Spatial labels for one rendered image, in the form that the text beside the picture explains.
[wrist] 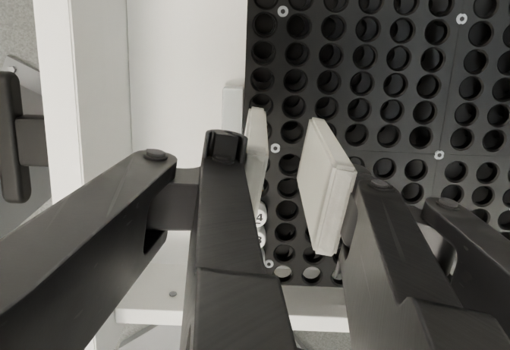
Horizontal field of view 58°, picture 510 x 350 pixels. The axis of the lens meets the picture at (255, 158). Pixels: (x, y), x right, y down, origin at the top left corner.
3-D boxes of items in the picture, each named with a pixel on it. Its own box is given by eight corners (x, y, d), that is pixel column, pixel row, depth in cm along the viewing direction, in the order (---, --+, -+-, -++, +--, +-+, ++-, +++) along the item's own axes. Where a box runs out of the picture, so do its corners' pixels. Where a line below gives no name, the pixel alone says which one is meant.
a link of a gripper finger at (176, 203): (229, 246, 12) (120, 228, 12) (237, 181, 17) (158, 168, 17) (238, 195, 12) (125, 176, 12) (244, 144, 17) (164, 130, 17)
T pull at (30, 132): (14, 197, 27) (1, 206, 26) (-2, 69, 25) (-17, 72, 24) (74, 200, 27) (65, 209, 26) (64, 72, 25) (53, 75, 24)
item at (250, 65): (238, 278, 29) (237, 283, 29) (248, -20, 24) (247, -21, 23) (267, 279, 29) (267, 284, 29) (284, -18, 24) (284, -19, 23)
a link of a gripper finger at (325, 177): (334, 165, 14) (359, 169, 14) (309, 115, 20) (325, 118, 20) (312, 254, 14) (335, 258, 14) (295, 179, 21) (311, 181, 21)
